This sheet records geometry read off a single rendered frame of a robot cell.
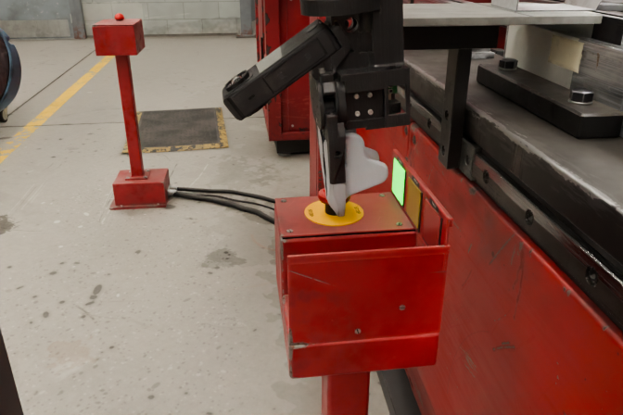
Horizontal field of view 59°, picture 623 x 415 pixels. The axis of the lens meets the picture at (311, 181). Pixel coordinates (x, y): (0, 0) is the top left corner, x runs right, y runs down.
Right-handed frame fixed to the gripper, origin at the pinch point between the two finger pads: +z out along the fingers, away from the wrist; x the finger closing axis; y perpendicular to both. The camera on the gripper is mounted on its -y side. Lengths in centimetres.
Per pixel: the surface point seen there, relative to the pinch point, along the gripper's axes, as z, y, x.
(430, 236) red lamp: 4.5, 9.7, -1.5
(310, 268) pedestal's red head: 4.0, -3.3, -4.8
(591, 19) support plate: -12.7, 35.8, 15.5
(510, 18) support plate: -13.9, 25.5, 15.7
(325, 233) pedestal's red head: 5.8, -0.4, 4.6
